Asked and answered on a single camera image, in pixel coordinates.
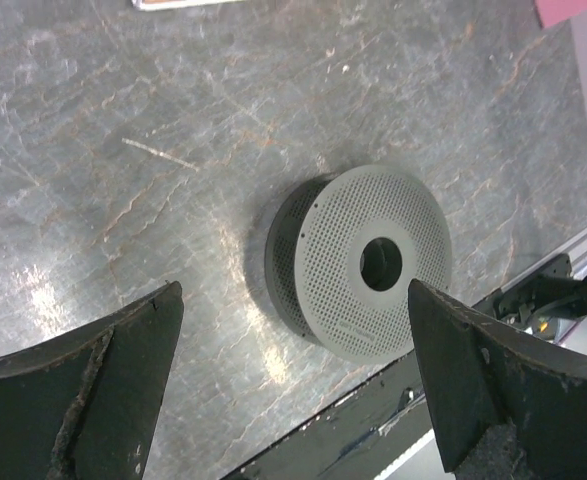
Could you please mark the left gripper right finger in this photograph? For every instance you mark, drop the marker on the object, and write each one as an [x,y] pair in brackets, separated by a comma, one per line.
[502,403]

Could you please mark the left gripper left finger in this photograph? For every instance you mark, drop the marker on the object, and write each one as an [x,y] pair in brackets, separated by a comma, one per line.
[85,404]

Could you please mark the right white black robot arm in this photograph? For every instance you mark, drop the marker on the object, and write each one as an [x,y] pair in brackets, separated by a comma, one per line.
[543,297]

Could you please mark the pink plastic bin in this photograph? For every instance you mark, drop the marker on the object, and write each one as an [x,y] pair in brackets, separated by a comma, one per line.
[552,12]

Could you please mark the white wire shelf rack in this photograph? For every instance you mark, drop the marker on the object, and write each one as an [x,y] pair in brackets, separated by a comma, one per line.
[161,5]

